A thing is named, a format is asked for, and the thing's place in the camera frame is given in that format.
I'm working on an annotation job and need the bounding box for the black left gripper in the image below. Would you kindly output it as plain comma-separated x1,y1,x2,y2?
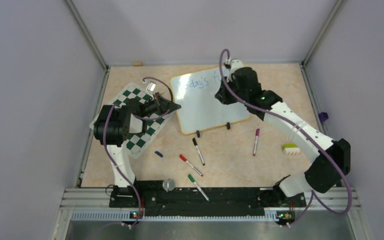
139,92,181,118

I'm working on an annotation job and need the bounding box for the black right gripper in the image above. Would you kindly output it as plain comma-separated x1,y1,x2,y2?
216,75,248,105

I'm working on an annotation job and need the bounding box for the yellow framed whiteboard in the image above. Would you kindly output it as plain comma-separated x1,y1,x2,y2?
170,66,251,135

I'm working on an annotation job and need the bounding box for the blue marker cap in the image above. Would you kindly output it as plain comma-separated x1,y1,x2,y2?
155,151,163,158

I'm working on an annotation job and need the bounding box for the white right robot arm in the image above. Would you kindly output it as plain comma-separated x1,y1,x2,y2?
215,58,351,206

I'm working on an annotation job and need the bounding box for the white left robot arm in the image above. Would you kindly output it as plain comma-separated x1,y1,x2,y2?
91,91,181,188

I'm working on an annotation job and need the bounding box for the green white chessboard mat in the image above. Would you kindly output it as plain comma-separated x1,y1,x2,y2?
89,83,173,159

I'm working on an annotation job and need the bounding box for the small wooden block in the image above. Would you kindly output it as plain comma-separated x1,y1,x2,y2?
132,61,143,67

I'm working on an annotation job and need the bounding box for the black capped marker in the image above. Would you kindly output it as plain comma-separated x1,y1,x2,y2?
192,138,206,166

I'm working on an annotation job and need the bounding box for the purple capped marker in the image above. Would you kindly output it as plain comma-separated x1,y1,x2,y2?
252,128,260,157

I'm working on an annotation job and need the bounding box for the red capped marker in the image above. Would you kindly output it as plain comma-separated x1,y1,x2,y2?
179,154,204,177

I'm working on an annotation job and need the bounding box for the green capped marker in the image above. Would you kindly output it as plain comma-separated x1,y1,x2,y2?
187,174,210,202

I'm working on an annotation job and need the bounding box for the grey round knob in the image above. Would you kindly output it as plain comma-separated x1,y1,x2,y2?
162,178,176,193

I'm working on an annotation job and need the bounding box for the green white eraser block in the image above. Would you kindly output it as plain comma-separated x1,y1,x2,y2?
281,143,301,155

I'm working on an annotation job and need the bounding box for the purple plastic piece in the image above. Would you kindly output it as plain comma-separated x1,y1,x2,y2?
318,112,329,123

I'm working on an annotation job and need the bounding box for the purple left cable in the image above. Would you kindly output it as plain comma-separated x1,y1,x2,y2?
101,75,175,229

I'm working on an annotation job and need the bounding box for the purple cable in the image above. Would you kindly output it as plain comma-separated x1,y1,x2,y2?
219,48,354,228
101,75,175,229

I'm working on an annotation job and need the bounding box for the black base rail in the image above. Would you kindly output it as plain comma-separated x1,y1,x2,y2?
109,180,307,217

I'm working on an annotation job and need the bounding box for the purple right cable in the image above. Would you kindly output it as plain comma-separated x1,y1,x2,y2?
219,48,354,228

